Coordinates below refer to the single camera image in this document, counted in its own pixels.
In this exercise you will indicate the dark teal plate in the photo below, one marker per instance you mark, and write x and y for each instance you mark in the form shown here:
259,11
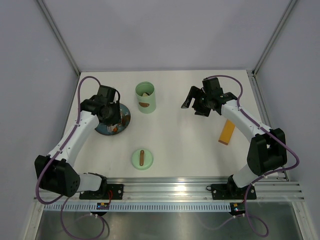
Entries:
102,129

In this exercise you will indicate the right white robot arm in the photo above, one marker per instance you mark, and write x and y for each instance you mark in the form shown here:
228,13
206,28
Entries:
266,145

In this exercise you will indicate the green round lid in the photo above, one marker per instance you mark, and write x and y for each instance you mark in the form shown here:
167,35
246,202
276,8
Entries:
142,159

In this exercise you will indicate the orange rectangular box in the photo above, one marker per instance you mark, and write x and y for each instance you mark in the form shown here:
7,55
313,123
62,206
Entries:
227,132

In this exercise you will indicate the left aluminium frame post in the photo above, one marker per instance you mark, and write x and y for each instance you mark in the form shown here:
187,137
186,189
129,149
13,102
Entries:
44,9

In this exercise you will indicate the white slotted cable duct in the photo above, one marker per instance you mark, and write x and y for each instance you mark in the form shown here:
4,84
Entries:
151,207

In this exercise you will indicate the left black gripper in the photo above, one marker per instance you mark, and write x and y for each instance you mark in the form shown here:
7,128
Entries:
116,119

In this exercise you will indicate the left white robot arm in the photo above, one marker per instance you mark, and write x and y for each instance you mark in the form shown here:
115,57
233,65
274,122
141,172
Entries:
55,171

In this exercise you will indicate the green cylindrical lunch container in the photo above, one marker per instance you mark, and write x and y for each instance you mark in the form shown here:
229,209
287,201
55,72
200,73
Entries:
146,105

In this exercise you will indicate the right aluminium frame post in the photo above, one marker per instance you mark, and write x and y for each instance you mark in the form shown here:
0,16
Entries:
274,36

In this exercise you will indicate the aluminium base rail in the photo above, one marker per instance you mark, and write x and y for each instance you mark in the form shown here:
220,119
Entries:
194,189

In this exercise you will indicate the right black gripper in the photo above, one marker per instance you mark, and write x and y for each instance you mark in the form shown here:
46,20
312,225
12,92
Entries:
196,92

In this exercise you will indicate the toy brown mushroom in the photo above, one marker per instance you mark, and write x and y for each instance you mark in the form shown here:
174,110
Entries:
126,120

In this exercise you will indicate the metal tongs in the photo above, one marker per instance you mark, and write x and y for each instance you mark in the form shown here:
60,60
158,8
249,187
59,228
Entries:
111,127

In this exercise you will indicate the aluminium frame post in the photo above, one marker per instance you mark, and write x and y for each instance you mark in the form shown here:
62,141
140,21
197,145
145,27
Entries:
44,9
274,36

